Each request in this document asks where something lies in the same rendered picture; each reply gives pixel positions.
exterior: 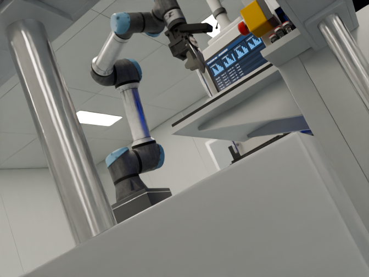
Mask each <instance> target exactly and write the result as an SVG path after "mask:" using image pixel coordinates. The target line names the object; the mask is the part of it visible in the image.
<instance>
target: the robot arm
mask: <svg viewBox="0 0 369 277"><path fill-rule="evenodd" d="M154 2H155V5H154V7H153V9H152V10H151V12H132V13H126V12H121V13H114V14H113V15H112V16H111V21H110V27H111V33H110V35H109V36H108V38H107V40H106V42H105V44H104V46H103V48H102V49H101V51H100V53H99V55H98V56H97V57H95V58H94V59H93V61H92V63H91V66H90V73H91V77H92V78H93V80H94V81H95V82H96V83H98V84H100V85H102V86H115V89H116V91H118V92H120V94H121V98H122V102H123V105H124V109H125V113H126V116H127V120H128V124H129V127H130V130H131V134H132V138H133V144H132V146H131V147H132V150H130V151H129V148H128V147H122V148H119V149H117V150H116V151H114V152H112V153H111V154H110V155H108V156H107V157H106V160H105V161H106V164H107V168H108V170H109V172H110V176H111V178H112V181H113V183H114V186H115V190H116V202H118V201H120V200H123V199H124V198H126V197H128V196H130V195H132V194H134V193H136V192H138V191H140V190H142V189H144V188H148V187H147V186H146V185H145V183H144V182H143V181H142V180H141V178H140V177H139V174H142V173H146V172H149V171H154V170H155V169H159V168H161V167H162V166H163V164H164V160H165V154H164V149H163V147H162V146H161V145H160V144H158V143H156V140H155V139H153V138H152V137H151V134H150V131H149V127H148V123H147V119H146V115H145V113H144V109H143V105H142V101H141V98H140V95H139V91H138V87H139V85H140V83H139V82H140V81H141V80H142V71H141V67H140V66H139V64H138V63H137V61H135V60H134V59H126V58H124V59H118V57H119V56H120V54H121V52H122V51H123V49H124V48H125V46H126V45H127V43H128V41H129V40H130V38H131V36H132V35H133V34H134V33H142V32H145V33H146V35H148V36H151V37H158V36H159V35H160V34H161V32H163V30H164V28H165V26H166V27H167V29H168V30H167V31H165V32H164V34H165V36H167V37H168V38H169V40H170V42H171V43H170V44H168V46H169V48H170V51H171V53H172V55H173V57H176V58H178V59H180V60H182V61H184V60H185V59H188V60H187V62H186V63H185V68H186V69H190V70H191V71H194V70H197V69H200V70H201V72H202V73H205V60H204V56H203V54H202V52H201V50H200V48H199V45H198V42H197V41H196V39H195V38H194V37H193V35H192V34H202V33H205V34H207V33H212V32H213V28H214V27H213V26H212V25H211V24H209V23H195V24H187V22H186V18H185V16H184V15H183V12H182V10H181V8H180V6H179V5H178V3H177V0H154Z"/></svg>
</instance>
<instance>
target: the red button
mask: <svg viewBox="0 0 369 277"><path fill-rule="evenodd" d="M237 26H238V30H239V32H240V33H241V34H242V35H243V36H246V35H248V34H249V33H250V31H249V29H248V27H247V26H246V24H245V23H244V22H243V21H241V22H240V23H239V24H238V25H237Z"/></svg>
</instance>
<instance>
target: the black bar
mask: <svg viewBox="0 0 369 277"><path fill-rule="evenodd" d="M271 66H273V64H271V63H270V64H269V65H267V66H265V67H264V68H262V69H260V70H259V71H257V72H255V73H254V74H253V75H251V76H249V77H248V78H246V79H244V80H243V81H241V82H239V83H238V84H236V85H234V86H233V87H231V88H230V89H228V90H227V91H225V92H223V93H222V94H220V95H218V96H217V97H215V98H214V99H212V100H210V101H209V102H207V103H206V104H204V105H202V106H201V107H199V108H198V109H196V110H194V111H193V112H191V113H189V114H188V115H186V116H185V117H183V118H181V119H180V120H178V121H177V122H175V123H173V124H172V127H174V126H175V125H177V124H179V123H180V122H182V121H184V120H185V119H187V118H189V117H190V116H192V115H193V114H195V113H197V112H198V111H200V110H202V109H203V108H205V107H206V106H208V105H210V104H212V103H213V102H215V101H216V100H218V99H219V98H221V97H223V96H224V95H226V94H228V93H229V92H231V91H233V90H234V89H235V88H237V87H239V86H240V85H242V84H244V83H245V82H247V81H249V80H250V79H252V78H254V77H255V76H257V75H259V74H260V73H262V72H263V71H265V70H266V69H268V68H270V67H271Z"/></svg>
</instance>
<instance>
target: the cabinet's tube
mask: <svg viewBox="0 0 369 277"><path fill-rule="evenodd" d="M206 1H207V3H208V5H209V7H210V9H211V11H212V13H213V17H214V19H215V20H217V23H216V26H215V29H216V30H217V29H218V24H219V26H220V29H219V31H220V32H221V31H222V30H223V29H224V28H226V27H227V26H228V25H229V24H230V23H232V22H231V21H230V20H229V18H228V16H227V12H226V10H225V8H224V7H222V5H221V3H220V1H219V0H206Z"/></svg>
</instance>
